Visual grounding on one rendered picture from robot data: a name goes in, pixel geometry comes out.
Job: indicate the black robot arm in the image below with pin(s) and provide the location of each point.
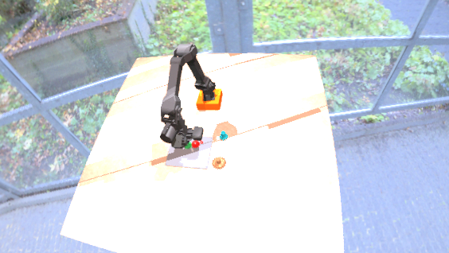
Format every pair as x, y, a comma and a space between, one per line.
171, 103

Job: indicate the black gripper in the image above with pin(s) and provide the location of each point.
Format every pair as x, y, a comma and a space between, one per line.
196, 133

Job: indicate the tan toothed gear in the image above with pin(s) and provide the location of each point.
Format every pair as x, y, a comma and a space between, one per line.
218, 162

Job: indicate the cyan gear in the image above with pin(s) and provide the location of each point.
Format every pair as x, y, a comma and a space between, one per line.
223, 135

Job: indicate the red gear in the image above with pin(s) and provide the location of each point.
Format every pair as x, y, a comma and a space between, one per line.
196, 145

